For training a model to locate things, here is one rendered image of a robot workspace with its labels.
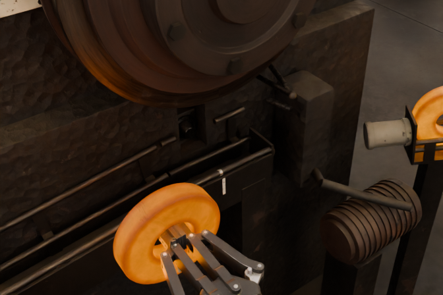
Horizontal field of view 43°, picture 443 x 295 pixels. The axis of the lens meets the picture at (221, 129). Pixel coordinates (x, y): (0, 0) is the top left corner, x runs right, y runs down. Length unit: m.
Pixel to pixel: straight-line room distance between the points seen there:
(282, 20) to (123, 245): 0.39
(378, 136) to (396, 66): 1.63
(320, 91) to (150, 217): 0.51
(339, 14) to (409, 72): 1.57
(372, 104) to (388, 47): 0.53
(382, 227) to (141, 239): 0.66
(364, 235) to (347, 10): 0.48
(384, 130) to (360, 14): 0.26
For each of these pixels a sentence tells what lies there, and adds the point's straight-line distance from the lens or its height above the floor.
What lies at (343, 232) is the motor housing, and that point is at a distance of 1.22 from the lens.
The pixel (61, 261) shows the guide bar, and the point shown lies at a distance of 0.98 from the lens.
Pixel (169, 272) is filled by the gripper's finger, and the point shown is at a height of 0.85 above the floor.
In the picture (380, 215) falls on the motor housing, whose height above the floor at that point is 0.52.
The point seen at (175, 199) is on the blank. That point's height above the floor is 0.90.
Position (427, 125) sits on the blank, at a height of 0.70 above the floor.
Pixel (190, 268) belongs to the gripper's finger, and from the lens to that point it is 0.71.
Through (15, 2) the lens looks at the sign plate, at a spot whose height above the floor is 1.08.
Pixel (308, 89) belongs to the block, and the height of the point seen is 0.80.
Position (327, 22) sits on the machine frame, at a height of 0.87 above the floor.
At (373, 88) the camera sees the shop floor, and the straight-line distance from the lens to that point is 2.63.
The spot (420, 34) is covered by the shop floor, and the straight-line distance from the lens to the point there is 3.14.
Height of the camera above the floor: 1.41
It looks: 37 degrees down
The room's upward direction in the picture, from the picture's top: 2 degrees counter-clockwise
